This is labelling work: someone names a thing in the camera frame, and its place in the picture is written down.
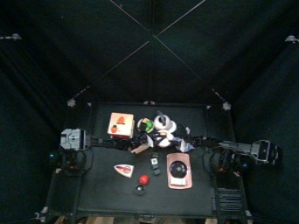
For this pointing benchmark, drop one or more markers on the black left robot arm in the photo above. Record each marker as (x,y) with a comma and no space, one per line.
(73,138)

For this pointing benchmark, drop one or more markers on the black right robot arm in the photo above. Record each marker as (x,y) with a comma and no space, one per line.
(260,150)

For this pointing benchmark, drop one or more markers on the white toy egg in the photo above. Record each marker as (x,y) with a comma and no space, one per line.
(165,141)

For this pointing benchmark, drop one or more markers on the white toy pot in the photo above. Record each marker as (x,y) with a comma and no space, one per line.
(164,122)

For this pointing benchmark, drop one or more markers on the small wooden block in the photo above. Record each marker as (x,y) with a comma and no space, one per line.
(140,149)

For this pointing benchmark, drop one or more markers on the green yellow toy food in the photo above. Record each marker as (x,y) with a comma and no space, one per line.
(146,125)

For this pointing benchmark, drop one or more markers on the cream orange toy box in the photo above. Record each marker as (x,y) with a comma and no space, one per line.
(121,125)

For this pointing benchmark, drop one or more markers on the white red wedge slice toy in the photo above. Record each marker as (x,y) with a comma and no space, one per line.
(125,170)

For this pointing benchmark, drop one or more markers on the red toy fruit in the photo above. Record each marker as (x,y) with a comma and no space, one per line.
(145,179)

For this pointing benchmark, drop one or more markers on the small black round toy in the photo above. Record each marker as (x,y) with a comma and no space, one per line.
(141,189)

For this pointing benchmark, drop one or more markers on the metal frame bracket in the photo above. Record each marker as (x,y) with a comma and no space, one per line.
(226,106)
(149,102)
(292,38)
(13,37)
(71,102)

